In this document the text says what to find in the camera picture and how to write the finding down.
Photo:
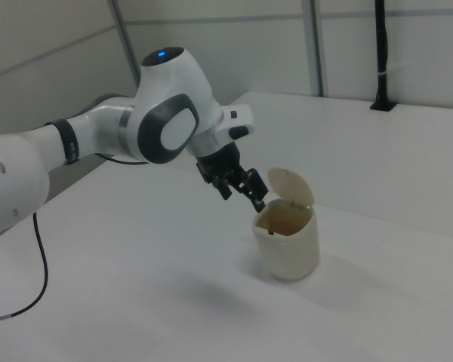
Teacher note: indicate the small white lidded bin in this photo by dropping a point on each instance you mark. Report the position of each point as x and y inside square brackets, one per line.
[287, 252]

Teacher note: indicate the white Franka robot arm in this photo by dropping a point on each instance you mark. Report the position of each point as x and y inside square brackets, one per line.
[173, 86]

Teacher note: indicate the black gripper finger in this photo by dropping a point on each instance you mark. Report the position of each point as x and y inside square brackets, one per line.
[253, 188]
[222, 189]

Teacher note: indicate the black clamped pole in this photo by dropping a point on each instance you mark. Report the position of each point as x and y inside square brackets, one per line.
[382, 56]

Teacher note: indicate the grey partition post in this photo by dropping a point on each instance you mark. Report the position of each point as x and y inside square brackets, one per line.
[319, 45]
[126, 41]

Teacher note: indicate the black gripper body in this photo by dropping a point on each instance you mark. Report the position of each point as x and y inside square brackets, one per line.
[222, 164]

